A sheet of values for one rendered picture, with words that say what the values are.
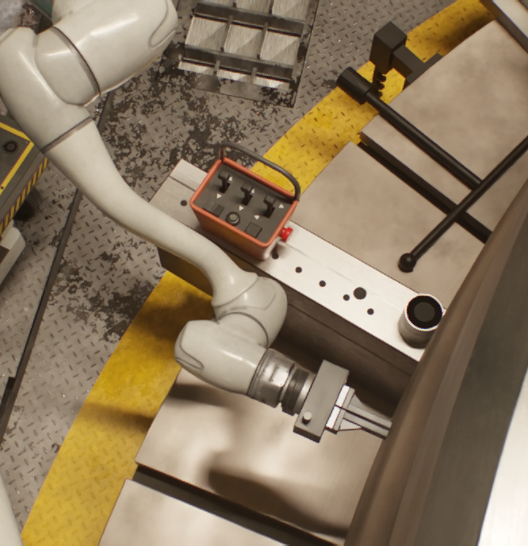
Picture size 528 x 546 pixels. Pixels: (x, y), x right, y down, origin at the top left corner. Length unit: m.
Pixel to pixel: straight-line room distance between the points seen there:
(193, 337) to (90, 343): 1.14
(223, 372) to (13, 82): 0.58
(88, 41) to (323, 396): 0.70
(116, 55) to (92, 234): 1.36
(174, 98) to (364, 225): 0.85
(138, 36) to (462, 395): 0.91
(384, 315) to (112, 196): 0.72
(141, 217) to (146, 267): 1.21
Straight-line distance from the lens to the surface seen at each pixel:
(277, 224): 2.00
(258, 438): 2.36
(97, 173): 1.60
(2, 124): 2.74
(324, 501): 2.34
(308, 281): 2.07
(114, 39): 1.60
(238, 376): 1.65
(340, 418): 1.66
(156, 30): 1.63
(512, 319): 0.94
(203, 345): 1.66
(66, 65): 1.58
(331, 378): 1.67
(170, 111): 3.07
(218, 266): 1.75
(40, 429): 2.74
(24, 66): 1.58
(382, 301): 2.07
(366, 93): 2.71
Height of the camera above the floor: 2.62
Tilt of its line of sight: 68 degrees down
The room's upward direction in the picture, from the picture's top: 3 degrees clockwise
